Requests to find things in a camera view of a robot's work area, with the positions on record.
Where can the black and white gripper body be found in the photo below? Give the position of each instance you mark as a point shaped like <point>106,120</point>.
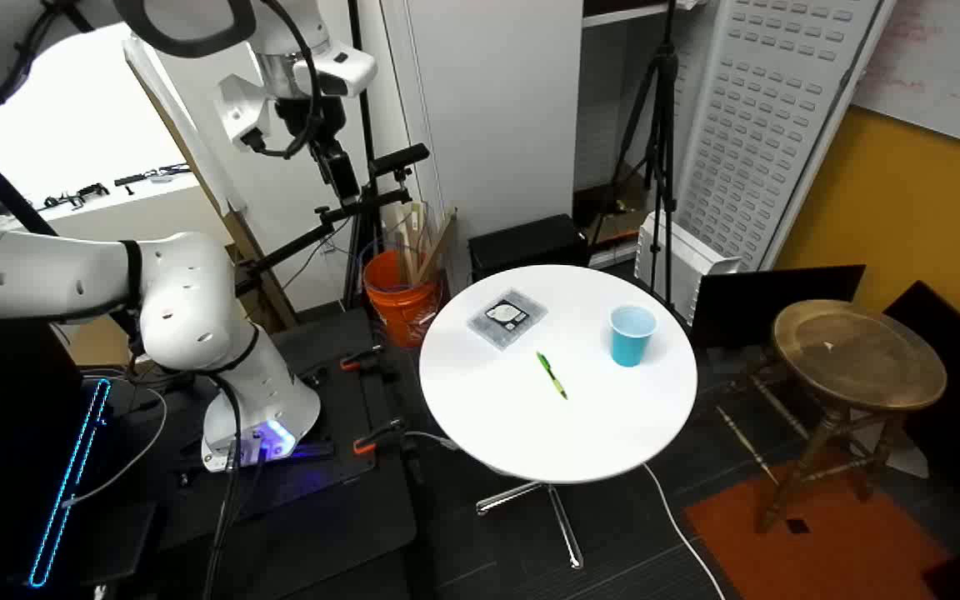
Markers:
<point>291,97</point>

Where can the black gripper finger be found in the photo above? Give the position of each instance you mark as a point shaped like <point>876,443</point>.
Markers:
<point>337,170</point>

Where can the green pen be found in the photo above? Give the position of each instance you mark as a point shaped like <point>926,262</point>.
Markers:
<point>552,373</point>

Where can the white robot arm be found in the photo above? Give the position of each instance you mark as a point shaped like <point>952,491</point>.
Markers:
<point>186,284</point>

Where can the blue plastic cup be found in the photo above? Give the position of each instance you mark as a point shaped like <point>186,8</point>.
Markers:
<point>631,331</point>

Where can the wooden sticks in bucket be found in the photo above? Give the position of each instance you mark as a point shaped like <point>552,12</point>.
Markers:
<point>419,239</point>

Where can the orange bucket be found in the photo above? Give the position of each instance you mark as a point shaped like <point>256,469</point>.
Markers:
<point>401,308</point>

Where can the black box on floor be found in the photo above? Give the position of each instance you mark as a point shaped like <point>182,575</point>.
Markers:
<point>537,240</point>

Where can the round white table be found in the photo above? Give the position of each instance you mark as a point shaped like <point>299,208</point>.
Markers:
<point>500,408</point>

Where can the black computer with blue light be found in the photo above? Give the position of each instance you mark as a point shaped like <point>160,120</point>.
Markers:
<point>51,452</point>

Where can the white perforated cabinet door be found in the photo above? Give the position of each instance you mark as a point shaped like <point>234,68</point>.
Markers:
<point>775,87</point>

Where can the round brass stool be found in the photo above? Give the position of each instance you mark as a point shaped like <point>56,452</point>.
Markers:
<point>869,373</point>

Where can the orange floor mat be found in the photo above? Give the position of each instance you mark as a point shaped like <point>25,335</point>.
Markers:
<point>831,544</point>

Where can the black camera tripod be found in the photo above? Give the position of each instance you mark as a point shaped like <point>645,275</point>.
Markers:
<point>656,102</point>

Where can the black panel by wall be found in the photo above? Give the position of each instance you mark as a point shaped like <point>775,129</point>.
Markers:
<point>741,308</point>

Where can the whiteboard on wall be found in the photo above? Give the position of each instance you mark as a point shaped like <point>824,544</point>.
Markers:
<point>914,72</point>

